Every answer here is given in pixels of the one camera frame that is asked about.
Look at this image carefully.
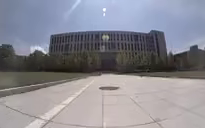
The row of green trees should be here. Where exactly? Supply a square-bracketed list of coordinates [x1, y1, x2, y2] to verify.
[0, 45, 178, 74]

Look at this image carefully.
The round manhole cover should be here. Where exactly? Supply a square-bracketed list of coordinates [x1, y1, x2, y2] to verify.
[98, 85, 121, 92]

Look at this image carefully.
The wide dark multi-storey building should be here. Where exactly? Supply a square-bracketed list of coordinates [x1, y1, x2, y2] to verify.
[48, 29, 169, 72]

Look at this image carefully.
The pale concrete slab pavement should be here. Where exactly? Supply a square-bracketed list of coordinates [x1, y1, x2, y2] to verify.
[0, 73, 205, 128]

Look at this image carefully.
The grass field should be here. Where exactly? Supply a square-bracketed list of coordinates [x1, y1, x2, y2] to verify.
[0, 70, 91, 92]
[129, 69, 205, 81]

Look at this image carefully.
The grey kerb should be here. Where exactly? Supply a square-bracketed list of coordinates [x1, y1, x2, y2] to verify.
[0, 76, 84, 101]

